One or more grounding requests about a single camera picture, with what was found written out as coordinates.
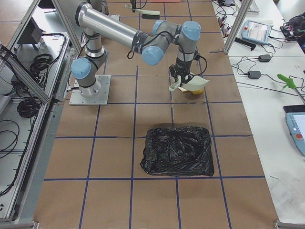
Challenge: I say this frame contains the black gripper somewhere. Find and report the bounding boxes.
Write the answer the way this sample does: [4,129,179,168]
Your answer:
[169,62,192,83]
[130,0,137,12]

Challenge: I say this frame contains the pale green hand brush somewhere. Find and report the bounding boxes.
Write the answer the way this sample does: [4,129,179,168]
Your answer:
[125,5,160,20]

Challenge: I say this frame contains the pale green dustpan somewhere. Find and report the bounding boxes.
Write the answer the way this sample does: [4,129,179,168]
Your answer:
[169,75,209,92]

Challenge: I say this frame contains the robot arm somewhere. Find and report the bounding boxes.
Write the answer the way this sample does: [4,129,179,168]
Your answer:
[87,0,137,15]
[63,0,205,91]

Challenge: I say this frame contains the black bag lined bin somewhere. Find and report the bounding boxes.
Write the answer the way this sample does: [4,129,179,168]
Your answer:
[140,126,214,177]

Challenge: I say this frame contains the large bread slice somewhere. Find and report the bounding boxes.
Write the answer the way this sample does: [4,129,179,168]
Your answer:
[178,87,190,94]

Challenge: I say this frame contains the yellow potato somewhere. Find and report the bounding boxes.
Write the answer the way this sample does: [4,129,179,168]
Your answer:
[191,88,204,95]

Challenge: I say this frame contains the near black power adapter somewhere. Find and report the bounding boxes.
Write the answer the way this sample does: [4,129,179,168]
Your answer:
[247,71,261,79]

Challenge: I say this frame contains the black power adapter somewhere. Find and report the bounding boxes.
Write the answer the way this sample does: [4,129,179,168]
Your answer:
[258,54,272,62]
[247,71,261,79]

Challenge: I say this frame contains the black bar tool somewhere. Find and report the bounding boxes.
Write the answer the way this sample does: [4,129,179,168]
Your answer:
[235,37,256,51]

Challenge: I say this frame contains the far black power adapter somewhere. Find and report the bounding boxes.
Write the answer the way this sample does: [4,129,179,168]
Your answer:
[258,54,272,62]

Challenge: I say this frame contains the far teach pendant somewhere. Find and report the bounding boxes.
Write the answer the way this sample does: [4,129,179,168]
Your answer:
[241,20,272,45]

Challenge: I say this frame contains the teach pendant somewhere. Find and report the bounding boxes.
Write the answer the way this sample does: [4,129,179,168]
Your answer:
[283,105,305,156]
[241,20,272,45]

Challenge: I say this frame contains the near teach pendant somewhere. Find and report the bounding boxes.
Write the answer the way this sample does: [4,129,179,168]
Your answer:
[283,105,305,156]

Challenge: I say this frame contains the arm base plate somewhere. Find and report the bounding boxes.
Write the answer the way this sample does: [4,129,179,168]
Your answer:
[69,74,111,105]
[109,14,120,21]

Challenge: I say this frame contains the aluminium frame post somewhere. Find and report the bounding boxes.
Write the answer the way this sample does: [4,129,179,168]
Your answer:
[223,0,252,54]

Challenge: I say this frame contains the green handled grabber tool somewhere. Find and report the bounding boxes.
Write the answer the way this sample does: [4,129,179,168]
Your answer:
[277,74,305,103]

